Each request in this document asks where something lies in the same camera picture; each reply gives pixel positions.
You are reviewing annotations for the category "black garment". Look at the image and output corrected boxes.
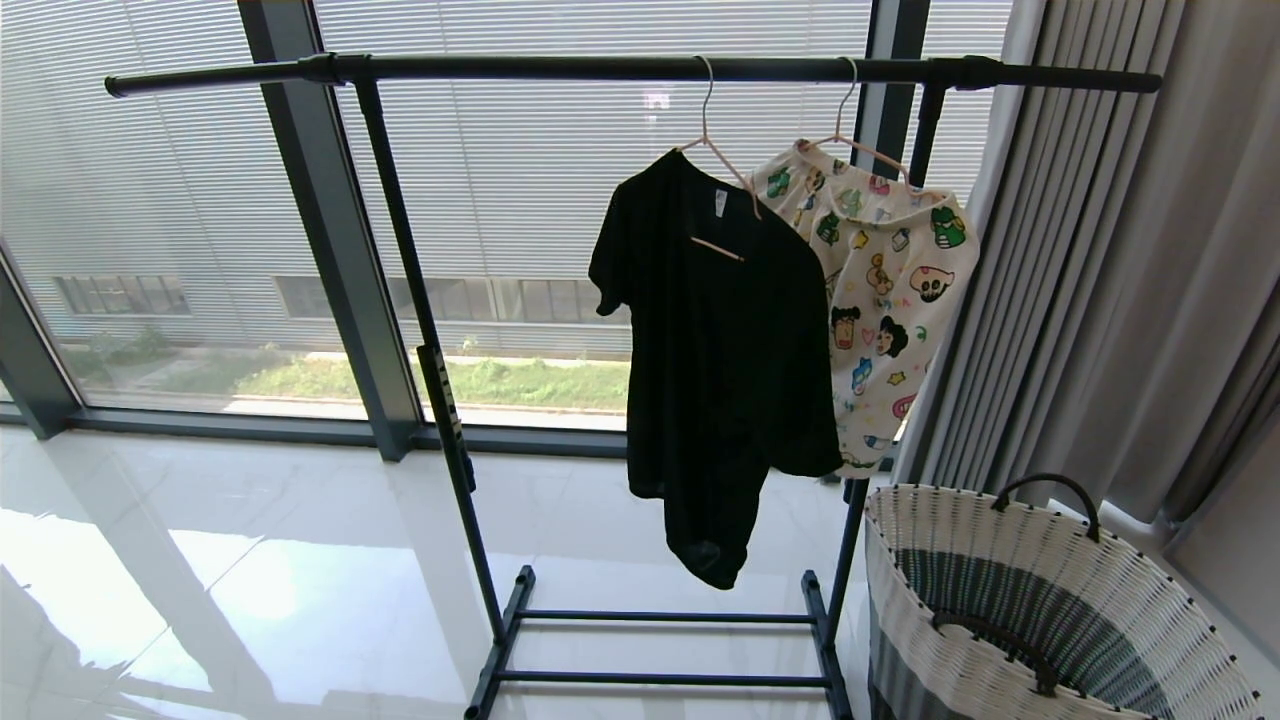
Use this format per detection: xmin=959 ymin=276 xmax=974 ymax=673
xmin=588 ymin=148 xmax=844 ymax=591

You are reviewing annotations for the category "pink clothes hanger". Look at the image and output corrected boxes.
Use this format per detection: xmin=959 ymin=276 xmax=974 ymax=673
xmin=680 ymin=55 xmax=763 ymax=263
xmin=810 ymin=57 xmax=916 ymax=186

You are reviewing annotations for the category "cream printed garment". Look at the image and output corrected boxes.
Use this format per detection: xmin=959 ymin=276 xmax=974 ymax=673
xmin=750 ymin=140 xmax=981 ymax=479

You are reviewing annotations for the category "black clothes rack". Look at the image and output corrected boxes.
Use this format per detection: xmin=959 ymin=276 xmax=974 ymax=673
xmin=104 ymin=52 xmax=1164 ymax=720

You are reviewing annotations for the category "white laundry basket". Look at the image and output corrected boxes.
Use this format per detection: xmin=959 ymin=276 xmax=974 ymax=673
xmin=865 ymin=473 xmax=1266 ymax=720

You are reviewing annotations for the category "window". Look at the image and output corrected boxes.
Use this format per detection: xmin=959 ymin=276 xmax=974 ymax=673
xmin=0 ymin=0 xmax=1016 ymax=461

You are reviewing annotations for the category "beige curtain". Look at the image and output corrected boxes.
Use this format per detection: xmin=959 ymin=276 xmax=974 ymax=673
xmin=890 ymin=0 xmax=1280 ymax=541

